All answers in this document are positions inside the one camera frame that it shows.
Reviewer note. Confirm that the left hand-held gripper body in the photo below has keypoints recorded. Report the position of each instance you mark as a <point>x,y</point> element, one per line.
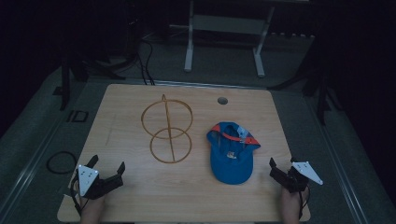
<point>107,184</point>

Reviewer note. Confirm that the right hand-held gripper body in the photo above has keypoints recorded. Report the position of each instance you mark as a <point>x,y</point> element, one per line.
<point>291,182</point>

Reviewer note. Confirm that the blue cap with orange trim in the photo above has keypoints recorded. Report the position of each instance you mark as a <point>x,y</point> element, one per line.
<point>230,161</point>

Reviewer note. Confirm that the person's right hand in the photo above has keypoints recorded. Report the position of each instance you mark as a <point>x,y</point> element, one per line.
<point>290,205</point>

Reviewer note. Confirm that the person's left hand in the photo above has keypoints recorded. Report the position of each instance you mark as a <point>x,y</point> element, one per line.
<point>92,210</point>

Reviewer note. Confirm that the black tripod stand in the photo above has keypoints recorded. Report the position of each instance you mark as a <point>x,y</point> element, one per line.
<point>65,84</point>
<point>322,99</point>

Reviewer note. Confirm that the grey round table grommet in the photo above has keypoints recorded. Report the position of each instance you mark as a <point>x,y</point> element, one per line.
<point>222,100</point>

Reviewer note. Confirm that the white metal stand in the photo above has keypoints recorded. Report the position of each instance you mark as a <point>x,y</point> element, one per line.
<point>224,25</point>

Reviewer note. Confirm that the black rectangular floor bracket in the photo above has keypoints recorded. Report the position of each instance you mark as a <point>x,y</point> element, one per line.
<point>74,116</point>

